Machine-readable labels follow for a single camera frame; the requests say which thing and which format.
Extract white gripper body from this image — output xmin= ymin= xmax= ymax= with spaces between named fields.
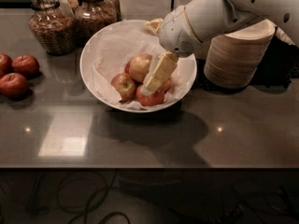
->
xmin=158 ymin=6 xmax=196 ymax=58

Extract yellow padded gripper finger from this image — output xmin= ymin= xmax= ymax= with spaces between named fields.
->
xmin=141 ymin=52 xmax=178 ymax=96

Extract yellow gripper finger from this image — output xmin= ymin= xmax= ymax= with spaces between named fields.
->
xmin=143 ymin=18 xmax=164 ymax=35

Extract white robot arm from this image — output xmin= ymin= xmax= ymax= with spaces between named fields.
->
xmin=141 ymin=0 xmax=299 ymax=96

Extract right red apple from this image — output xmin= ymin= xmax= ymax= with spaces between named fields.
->
xmin=161 ymin=77 xmax=172 ymax=92

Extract top yellow-red apple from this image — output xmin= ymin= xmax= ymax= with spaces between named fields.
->
xmin=129 ymin=53 xmax=152 ymax=83

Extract yellow-red apple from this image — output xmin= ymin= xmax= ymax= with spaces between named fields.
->
xmin=129 ymin=53 xmax=152 ymax=83
xmin=111 ymin=73 xmax=137 ymax=102

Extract hidden back red apple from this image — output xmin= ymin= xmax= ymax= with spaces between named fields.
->
xmin=124 ymin=62 xmax=131 ymax=74

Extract left yellow-red apple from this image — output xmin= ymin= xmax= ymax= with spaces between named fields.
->
xmin=111 ymin=73 xmax=137 ymax=102

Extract white bowl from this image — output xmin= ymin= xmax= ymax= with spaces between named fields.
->
xmin=79 ymin=19 xmax=198 ymax=114

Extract red apple on table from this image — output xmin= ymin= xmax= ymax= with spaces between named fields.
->
xmin=12 ymin=54 xmax=39 ymax=77
xmin=0 ymin=73 xmax=30 ymax=100

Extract red apple at left edge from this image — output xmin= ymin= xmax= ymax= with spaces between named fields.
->
xmin=0 ymin=53 xmax=12 ymax=77

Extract front red apple on table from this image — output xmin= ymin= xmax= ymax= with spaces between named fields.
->
xmin=0 ymin=73 xmax=30 ymax=100

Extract rear stack of paper bowls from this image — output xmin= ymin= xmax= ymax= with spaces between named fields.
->
xmin=194 ymin=40 xmax=211 ymax=60

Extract stack of paper bowls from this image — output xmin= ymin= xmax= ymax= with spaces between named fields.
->
xmin=204 ymin=20 xmax=275 ymax=90
xmin=194 ymin=40 xmax=211 ymax=60

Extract white paper liner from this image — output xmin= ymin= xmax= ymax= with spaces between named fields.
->
xmin=91 ymin=26 xmax=189 ymax=111

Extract front stack of paper bowls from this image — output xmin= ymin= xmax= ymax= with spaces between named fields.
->
xmin=204 ymin=20 xmax=275 ymax=90

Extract middle glass granola jar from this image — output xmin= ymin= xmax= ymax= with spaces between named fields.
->
xmin=75 ymin=0 xmax=117 ymax=42

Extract glass granola jar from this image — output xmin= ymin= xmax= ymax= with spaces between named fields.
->
xmin=28 ymin=0 xmax=76 ymax=55
xmin=75 ymin=0 xmax=117 ymax=42

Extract left glass granola jar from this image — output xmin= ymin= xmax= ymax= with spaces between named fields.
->
xmin=28 ymin=0 xmax=76 ymax=55

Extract black cables on floor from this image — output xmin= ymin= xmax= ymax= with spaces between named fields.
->
xmin=0 ymin=169 xmax=132 ymax=224

